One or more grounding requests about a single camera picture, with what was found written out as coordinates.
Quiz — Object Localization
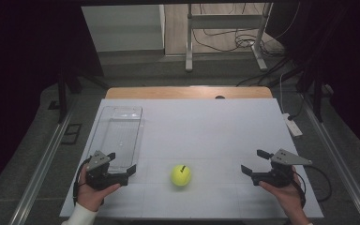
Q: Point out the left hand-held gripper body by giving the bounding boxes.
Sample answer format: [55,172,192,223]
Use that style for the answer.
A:
[85,150,129,191]

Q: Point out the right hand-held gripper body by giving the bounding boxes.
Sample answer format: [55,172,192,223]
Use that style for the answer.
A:
[250,148,313,188]

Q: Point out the clear plastic container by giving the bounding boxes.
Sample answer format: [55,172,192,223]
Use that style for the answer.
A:
[87,105,145,174]

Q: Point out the yellow-green apple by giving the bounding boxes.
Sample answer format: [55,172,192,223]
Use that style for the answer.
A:
[170,164,192,188]

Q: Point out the person's left hand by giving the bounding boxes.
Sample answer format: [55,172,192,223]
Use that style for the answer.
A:
[76,164,122,213]

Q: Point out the person's right hand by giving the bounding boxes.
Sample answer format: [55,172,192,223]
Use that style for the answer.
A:
[259,165,307,217]

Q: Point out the white power strip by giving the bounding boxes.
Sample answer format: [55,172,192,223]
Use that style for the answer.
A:
[281,112,304,138]

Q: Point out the black metal stand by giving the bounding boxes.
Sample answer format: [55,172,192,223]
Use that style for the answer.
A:
[268,60,327,124]
[56,60,110,124]

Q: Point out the wooden table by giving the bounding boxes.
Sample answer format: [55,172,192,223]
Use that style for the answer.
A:
[105,85,274,100]

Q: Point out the grey white cabinet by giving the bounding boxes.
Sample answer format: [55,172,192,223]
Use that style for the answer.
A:
[81,4,166,53]

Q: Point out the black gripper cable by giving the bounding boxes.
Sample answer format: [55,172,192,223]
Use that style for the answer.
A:
[293,164,333,203]
[72,157,92,206]

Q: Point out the aluminium floor rail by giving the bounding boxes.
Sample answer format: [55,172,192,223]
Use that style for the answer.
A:
[16,111,73,225]
[302,93,360,225]

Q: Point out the tangle of black floor cables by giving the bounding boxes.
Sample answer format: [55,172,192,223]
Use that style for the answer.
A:
[191,3,290,59]

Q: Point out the white metal desk frame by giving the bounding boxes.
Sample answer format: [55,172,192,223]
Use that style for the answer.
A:
[185,2,274,73]

